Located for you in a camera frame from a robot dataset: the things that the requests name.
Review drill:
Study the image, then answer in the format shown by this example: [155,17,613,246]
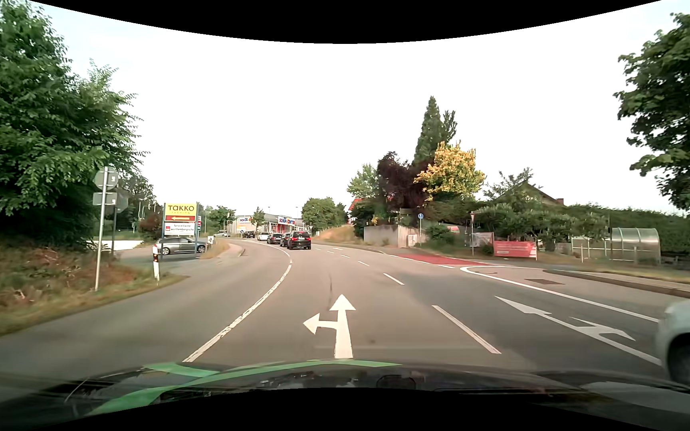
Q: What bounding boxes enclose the queue of cars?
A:
[242,230,292,248]

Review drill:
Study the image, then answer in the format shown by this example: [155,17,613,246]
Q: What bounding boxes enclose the low shop building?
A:
[228,212,305,236]

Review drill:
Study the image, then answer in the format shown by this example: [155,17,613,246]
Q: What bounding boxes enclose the group of trees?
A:
[346,96,611,249]

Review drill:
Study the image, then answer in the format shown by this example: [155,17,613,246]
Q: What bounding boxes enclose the grey asphalt road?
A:
[0,238,690,384]

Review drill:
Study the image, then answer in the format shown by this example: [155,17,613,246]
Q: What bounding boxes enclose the road markings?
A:
[182,241,663,367]

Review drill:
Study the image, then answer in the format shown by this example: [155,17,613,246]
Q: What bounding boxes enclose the yellow and white billboard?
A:
[162,202,200,255]

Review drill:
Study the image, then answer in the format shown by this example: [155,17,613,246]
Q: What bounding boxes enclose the grey car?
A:
[155,236,207,256]

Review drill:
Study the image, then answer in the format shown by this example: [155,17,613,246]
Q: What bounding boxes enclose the red banner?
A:
[492,240,539,260]

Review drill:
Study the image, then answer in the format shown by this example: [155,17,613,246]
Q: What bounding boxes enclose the car's own bonnet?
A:
[0,358,690,427]

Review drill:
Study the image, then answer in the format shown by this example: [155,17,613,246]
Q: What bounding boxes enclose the house with brown roof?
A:
[495,182,566,210]

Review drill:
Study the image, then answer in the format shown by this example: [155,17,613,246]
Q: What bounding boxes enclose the metal fence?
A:
[570,236,662,265]

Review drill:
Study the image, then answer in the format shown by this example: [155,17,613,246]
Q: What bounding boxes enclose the curved glass shelter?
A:
[610,227,662,264]

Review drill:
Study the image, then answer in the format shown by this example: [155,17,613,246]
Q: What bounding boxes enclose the grey pavement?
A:
[381,244,690,298]

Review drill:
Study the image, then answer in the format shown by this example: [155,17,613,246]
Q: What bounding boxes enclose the grass verge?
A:
[0,233,187,348]
[533,250,690,292]

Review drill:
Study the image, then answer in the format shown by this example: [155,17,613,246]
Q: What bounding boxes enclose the green hedge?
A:
[561,204,690,255]

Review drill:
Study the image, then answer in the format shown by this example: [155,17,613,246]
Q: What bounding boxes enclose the large green tree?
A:
[0,0,148,249]
[613,0,690,223]

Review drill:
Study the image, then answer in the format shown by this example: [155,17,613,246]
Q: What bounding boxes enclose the grey concrete wall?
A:
[363,224,421,249]

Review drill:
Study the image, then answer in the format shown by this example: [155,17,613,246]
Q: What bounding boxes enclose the road sign on grey post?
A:
[91,167,121,292]

